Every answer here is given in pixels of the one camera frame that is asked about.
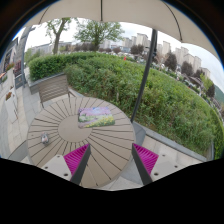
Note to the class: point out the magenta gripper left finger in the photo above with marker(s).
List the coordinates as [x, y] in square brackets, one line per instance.
[70, 167]

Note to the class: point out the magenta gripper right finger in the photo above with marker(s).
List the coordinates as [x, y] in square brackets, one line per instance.
[150, 166]

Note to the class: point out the small grey computer mouse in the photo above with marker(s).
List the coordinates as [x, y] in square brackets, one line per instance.
[44, 138]

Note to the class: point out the floral mouse pad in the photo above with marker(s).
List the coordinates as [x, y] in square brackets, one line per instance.
[95, 117]

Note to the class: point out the round slatted patio table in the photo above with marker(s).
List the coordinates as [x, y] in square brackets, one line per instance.
[110, 145]

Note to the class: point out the green hedge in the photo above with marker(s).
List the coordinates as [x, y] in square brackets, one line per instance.
[157, 101]

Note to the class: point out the grey slatted patio chair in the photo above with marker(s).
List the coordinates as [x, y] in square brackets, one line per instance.
[53, 87]

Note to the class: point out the black umbrella pole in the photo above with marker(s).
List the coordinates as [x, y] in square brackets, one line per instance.
[151, 54]

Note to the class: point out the beige patio umbrella canopy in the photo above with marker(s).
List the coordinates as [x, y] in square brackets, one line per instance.
[156, 14]

